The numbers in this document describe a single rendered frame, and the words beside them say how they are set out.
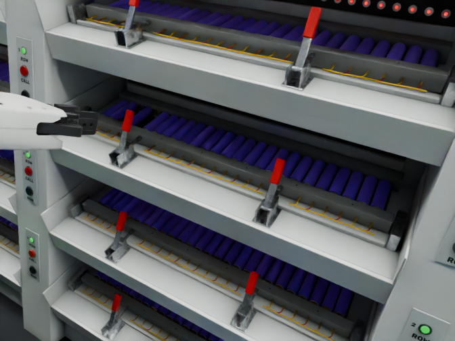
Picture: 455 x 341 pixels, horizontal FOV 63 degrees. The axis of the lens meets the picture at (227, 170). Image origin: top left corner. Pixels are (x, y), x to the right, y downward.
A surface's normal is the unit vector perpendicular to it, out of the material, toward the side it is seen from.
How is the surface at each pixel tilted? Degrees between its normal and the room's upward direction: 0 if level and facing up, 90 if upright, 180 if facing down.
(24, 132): 90
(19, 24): 90
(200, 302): 20
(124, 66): 110
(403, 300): 90
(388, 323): 90
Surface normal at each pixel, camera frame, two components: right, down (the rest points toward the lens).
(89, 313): 0.00, -0.77
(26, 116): 0.85, 0.11
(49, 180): 0.87, 0.31
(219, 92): -0.49, 0.56
